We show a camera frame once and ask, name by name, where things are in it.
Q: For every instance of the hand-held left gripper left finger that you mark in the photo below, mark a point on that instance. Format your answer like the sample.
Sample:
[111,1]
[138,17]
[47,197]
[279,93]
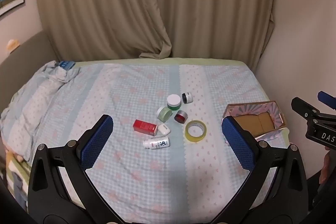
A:
[97,142]

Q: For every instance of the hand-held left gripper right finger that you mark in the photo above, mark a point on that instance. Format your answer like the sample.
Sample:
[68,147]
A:
[237,145]

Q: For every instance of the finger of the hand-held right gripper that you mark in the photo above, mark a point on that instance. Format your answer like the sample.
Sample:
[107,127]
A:
[326,99]
[304,108]

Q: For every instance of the pink patterned cardboard box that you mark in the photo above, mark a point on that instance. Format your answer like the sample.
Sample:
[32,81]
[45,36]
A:
[260,121]

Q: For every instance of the red carton box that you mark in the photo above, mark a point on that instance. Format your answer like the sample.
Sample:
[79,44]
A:
[143,125]

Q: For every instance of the yellow tape roll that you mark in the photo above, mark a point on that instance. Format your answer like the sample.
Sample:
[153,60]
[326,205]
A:
[187,134]

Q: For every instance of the white plastic bottle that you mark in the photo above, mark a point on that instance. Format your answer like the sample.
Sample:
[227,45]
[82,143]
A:
[157,142]

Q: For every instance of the red and silver jar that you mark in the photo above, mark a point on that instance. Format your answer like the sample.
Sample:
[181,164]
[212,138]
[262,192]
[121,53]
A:
[181,116]

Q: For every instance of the white earbuds case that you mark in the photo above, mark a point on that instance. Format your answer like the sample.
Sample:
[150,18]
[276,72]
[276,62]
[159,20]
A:
[164,129]

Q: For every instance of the black jar with white label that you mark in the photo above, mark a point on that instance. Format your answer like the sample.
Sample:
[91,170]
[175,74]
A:
[187,98]

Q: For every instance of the light green jar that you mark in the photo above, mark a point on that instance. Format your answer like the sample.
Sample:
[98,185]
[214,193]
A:
[164,114]

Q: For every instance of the green jar with white lid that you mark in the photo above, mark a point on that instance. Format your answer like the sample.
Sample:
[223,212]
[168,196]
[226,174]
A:
[174,100]

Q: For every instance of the person's right hand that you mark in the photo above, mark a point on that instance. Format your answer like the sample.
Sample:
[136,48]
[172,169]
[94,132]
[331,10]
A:
[326,165]

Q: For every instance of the light blue checked blanket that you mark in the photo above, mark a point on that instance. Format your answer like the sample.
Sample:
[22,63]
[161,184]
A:
[147,176]

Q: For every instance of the crumpled light blue cloth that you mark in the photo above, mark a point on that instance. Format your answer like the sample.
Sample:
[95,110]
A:
[59,74]

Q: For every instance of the small blue packet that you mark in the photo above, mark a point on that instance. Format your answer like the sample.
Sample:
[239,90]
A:
[65,65]

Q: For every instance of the striped green cloth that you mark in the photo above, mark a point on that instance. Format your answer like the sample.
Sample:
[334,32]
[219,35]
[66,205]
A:
[17,179]

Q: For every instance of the pale green bed sheet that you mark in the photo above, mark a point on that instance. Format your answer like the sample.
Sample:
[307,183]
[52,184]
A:
[183,60]

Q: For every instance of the grey headboard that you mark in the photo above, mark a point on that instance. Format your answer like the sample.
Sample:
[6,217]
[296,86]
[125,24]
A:
[29,50]

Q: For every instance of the small peach ornament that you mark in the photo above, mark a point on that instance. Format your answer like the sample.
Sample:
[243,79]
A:
[12,45]

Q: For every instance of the beige curtain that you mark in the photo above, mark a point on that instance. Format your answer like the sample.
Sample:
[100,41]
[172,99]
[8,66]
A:
[215,3]
[99,3]

